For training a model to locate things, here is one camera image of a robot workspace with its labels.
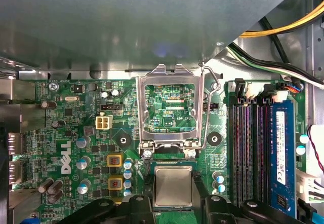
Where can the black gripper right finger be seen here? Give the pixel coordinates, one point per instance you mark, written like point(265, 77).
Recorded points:
point(227, 214)

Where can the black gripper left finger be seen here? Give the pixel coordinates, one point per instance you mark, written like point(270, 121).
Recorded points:
point(121, 214)

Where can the silver CPU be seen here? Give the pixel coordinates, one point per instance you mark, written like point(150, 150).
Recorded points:
point(173, 186)

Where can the metal socket cover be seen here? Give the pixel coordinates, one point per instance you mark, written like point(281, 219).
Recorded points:
point(168, 135)

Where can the black RAM slot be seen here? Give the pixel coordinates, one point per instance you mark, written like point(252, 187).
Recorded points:
point(249, 145)
point(238, 145)
point(262, 145)

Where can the white power plug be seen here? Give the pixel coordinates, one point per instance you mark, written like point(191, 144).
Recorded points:
point(310, 186)

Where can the blue RAM stick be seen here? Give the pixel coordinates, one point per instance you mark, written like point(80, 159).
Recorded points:
point(282, 145)

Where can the blue VGA port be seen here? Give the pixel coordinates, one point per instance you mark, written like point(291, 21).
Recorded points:
point(31, 220)

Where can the white four-pin connector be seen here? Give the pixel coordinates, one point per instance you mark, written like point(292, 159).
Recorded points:
point(103, 120)

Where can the green motherboard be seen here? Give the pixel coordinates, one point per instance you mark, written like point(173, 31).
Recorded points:
point(76, 122)

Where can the black PC case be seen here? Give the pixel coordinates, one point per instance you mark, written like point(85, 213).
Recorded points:
point(317, 44)

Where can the grey power supply unit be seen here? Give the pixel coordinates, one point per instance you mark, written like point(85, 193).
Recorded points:
point(126, 18)

